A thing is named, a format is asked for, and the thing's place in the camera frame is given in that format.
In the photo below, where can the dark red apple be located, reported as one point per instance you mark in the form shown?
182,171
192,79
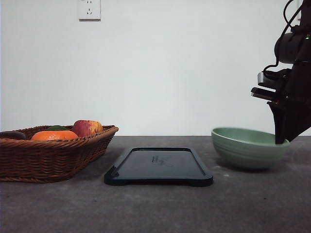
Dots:
13,135

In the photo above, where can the brown wicker basket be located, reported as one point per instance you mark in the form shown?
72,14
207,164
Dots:
30,160

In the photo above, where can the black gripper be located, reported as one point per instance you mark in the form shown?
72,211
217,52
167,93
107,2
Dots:
291,102

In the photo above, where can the white wall socket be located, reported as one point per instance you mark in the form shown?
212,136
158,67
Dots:
89,11

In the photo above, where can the orange mandarin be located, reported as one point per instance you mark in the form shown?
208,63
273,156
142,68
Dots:
54,135

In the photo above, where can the black cable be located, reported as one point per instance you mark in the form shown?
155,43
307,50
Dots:
288,23

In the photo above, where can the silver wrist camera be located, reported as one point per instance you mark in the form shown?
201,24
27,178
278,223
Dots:
261,78

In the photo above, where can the green lime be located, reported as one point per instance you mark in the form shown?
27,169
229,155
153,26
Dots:
57,128

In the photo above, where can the dark blue tray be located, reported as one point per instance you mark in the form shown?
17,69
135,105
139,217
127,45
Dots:
160,166

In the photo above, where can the green ceramic bowl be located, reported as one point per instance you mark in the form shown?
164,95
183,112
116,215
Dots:
247,148

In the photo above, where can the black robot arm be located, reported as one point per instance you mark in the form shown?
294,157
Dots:
296,45

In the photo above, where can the red yellow apple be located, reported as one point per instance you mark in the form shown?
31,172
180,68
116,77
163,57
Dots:
85,128

